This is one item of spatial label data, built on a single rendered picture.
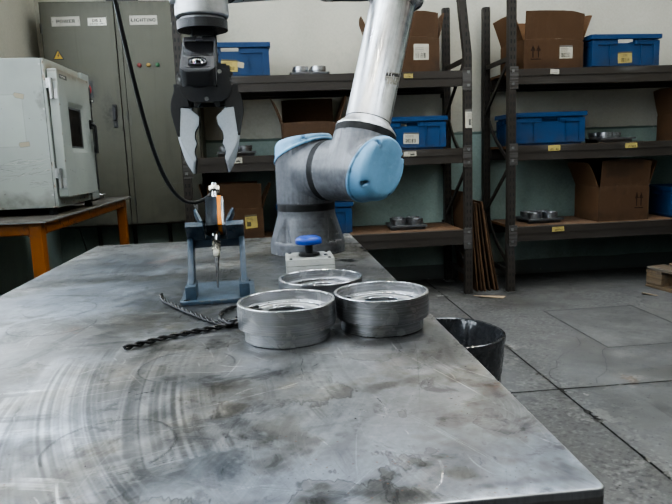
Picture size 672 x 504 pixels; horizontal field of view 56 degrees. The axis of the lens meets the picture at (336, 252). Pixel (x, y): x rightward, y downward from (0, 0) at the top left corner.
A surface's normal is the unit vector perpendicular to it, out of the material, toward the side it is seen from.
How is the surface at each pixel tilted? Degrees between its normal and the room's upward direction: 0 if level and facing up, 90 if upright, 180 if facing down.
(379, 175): 97
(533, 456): 0
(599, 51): 90
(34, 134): 90
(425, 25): 92
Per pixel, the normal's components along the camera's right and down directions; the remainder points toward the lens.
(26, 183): 0.09, 0.11
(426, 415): -0.04, -0.99
